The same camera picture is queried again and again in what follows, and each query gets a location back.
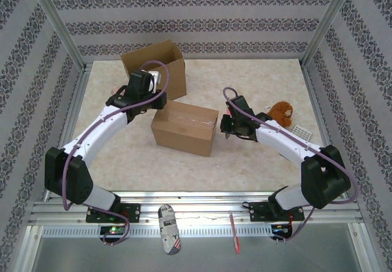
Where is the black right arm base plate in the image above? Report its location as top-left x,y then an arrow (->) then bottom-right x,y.
247,200 -> 306,224

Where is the long cardboard box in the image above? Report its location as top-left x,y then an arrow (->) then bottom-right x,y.
120,39 -> 187,100

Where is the controller board with led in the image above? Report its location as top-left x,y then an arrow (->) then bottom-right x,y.
98,224 -> 132,246
271,224 -> 294,244

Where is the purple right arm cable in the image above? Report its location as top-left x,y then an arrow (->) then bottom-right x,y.
222,87 -> 359,245

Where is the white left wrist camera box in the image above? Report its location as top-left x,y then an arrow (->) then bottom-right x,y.
149,70 -> 162,93

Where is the tall cardboard box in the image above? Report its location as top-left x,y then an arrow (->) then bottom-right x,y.
150,100 -> 220,158

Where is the perforated metal strip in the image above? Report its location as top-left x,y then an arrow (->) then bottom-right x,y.
41,225 -> 352,238

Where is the aluminium enclosure frame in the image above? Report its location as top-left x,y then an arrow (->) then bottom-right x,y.
17,0 -> 374,272

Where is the left controller board with LED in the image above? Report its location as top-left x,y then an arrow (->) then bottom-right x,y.
98,224 -> 132,246

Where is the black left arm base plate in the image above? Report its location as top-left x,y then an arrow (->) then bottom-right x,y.
85,202 -> 141,224

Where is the brown plush monkey toy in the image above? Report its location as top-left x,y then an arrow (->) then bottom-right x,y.
263,100 -> 294,129

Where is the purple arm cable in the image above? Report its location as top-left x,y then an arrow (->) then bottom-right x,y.
62,60 -> 171,246
222,87 -> 359,245

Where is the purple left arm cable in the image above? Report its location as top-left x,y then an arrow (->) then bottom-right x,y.
62,60 -> 171,246

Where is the thin red pen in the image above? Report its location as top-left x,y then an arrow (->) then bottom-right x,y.
228,210 -> 242,255

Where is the right controller board with LED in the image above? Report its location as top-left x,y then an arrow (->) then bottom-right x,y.
271,224 -> 294,244

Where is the white grey calculator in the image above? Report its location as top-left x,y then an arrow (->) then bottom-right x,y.
290,124 -> 314,141

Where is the newspaper print fingerboard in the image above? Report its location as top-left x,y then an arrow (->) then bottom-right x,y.
157,203 -> 182,256

